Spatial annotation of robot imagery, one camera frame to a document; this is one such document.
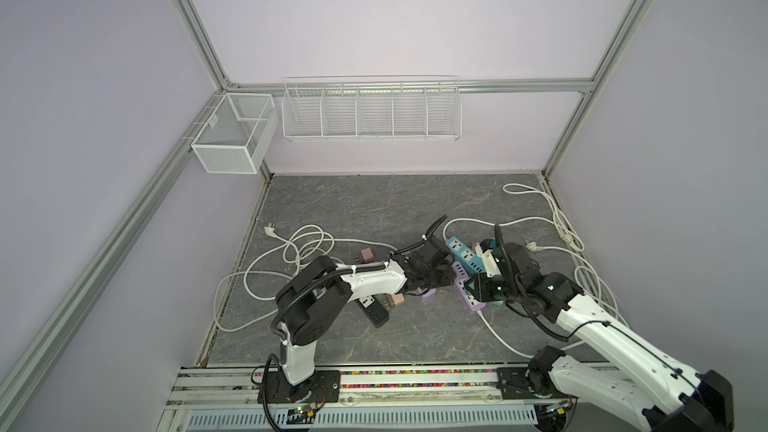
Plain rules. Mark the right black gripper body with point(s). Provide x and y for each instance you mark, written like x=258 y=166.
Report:
x=489 y=288

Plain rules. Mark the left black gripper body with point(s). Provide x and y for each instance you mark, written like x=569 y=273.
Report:
x=440 y=277

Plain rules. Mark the teal power strip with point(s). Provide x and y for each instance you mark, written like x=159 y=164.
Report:
x=465 y=256

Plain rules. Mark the purple power strip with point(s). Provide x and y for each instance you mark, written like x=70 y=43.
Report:
x=428 y=295
x=461 y=276

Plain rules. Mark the pink plug adapter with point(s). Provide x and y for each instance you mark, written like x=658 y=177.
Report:
x=395 y=300
x=366 y=256

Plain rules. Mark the black power strip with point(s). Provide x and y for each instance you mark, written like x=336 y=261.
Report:
x=374 y=310

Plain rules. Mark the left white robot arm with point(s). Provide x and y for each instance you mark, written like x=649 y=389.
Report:
x=311 y=302

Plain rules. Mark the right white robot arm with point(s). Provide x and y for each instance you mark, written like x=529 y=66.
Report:
x=659 y=393

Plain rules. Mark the white mesh box basket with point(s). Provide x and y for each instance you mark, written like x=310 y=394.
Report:
x=236 y=136

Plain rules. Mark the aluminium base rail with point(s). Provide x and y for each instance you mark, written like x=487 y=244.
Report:
x=475 y=397

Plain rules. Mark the white wire shelf basket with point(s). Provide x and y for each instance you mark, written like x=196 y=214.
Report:
x=372 y=108

